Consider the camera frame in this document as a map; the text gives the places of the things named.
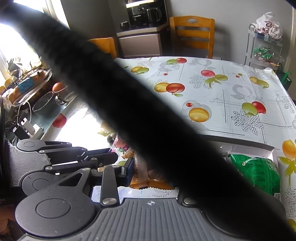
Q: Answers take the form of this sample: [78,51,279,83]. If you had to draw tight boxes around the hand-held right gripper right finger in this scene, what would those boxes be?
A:
[181,197,198,207]

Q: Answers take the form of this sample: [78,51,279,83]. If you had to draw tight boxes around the bagged bread loaf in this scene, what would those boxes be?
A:
[6,69,53,103]

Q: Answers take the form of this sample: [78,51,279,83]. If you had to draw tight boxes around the green wrapped candies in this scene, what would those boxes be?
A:
[253,46,274,59]

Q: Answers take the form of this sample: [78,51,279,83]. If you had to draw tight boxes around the green snack bag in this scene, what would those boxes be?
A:
[228,153,282,195]

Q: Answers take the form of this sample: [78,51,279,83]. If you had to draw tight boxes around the fruit print tablecloth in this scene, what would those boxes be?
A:
[44,56,296,220]

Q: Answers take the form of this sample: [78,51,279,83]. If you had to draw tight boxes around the orange fruit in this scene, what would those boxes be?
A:
[52,82,68,93]

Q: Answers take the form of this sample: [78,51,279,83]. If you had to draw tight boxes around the white serrated snack packet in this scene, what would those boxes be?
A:
[91,185,179,202]

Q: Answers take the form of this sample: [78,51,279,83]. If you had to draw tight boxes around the metal wire rack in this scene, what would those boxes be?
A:
[245,23,285,70]

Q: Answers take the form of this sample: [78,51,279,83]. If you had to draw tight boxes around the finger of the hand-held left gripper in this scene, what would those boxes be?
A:
[39,141,89,166]
[45,148,118,178]

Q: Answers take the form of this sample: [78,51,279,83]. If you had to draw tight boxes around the white cardboard box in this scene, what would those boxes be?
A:
[203,134,282,202]

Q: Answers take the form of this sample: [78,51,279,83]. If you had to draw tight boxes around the grey cabinet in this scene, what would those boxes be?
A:
[116,23,171,59]

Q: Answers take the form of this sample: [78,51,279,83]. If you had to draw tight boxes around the white charger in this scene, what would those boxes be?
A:
[19,116,45,140]

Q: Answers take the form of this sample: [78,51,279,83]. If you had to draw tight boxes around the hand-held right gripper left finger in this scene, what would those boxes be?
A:
[58,159,136,207]

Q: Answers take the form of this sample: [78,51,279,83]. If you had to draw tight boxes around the white cable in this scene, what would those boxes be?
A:
[17,100,32,121]

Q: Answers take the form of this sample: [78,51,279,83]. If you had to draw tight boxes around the black coffee machine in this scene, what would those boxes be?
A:
[125,0,167,27]

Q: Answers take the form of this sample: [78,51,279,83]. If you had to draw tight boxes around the pink printed snack packet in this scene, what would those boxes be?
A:
[113,138,130,154]

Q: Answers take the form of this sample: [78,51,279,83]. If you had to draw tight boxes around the wooden chair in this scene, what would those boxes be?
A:
[87,37,119,59]
[169,15,215,59]

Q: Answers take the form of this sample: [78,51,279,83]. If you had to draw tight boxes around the green shopping bag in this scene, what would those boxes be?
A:
[280,70,293,90]

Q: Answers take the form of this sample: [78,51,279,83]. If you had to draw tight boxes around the black braided cable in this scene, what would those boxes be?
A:
[0,0,296,241]

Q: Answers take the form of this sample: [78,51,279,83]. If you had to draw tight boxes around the clear bag of pastries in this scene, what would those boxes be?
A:
[121,139,177,189]

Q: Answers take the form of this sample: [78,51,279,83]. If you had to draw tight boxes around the white plastic bag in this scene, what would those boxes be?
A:
[254,11,284,40]

